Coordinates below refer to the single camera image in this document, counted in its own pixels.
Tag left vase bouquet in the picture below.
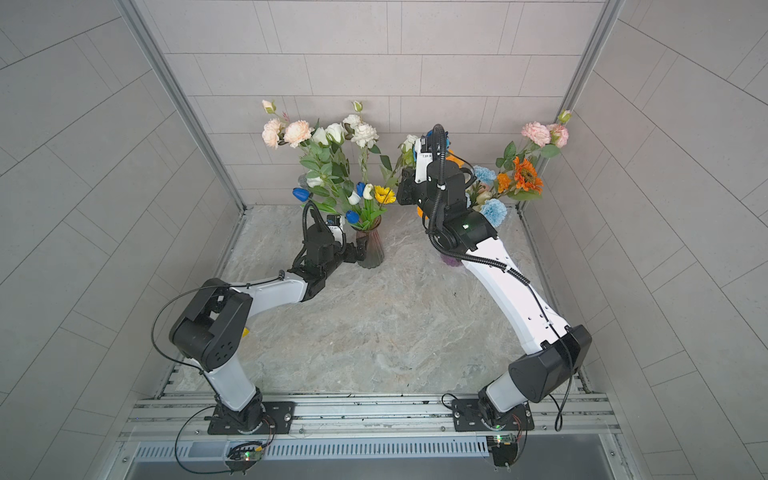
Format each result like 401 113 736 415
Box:
261 100 418 230

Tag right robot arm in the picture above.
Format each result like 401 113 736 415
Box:
396 125 592 430

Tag pink glass vase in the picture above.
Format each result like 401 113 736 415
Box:
355 217 385 269

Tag blue purple glass vase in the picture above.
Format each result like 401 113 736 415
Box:
440 253 462 267

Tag circuit board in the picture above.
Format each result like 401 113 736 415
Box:
225 441 266 475
486 435 520 469

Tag aluminium rail frame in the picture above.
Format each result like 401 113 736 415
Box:
117 391 628 472

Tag left circuit board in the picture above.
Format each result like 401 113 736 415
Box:
225 441 266 475

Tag vase bouquet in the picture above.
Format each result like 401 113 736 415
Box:
465 110 572 229
261 100 418 230

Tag blue rose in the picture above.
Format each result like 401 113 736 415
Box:
424 125 450 154

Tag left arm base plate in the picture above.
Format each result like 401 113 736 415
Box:
207 401 296 435

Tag right circuit board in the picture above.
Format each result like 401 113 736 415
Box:
486 435 520 469

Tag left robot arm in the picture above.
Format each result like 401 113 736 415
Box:
168 201 368 433

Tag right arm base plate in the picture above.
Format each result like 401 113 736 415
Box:
444 398 535 433

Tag right vase bouquet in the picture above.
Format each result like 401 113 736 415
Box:
465 110 572 229

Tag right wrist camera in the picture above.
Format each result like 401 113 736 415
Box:
413 135 433 184

